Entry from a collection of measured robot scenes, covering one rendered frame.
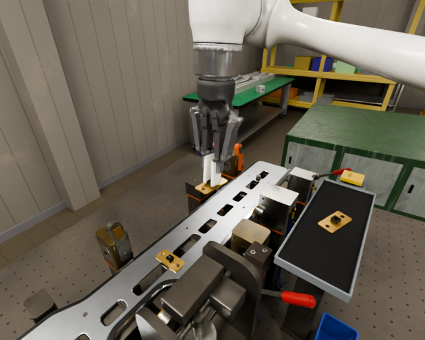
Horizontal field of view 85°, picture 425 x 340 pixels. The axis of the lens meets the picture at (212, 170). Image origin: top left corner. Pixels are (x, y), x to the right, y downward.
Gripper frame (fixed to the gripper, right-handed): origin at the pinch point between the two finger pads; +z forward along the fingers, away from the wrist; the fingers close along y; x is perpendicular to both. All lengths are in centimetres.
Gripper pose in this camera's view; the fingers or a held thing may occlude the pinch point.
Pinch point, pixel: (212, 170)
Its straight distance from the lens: 54.5
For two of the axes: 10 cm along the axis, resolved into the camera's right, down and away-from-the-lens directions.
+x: -6.6, 3.3, -6.8
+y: -7.5, -3.3, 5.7
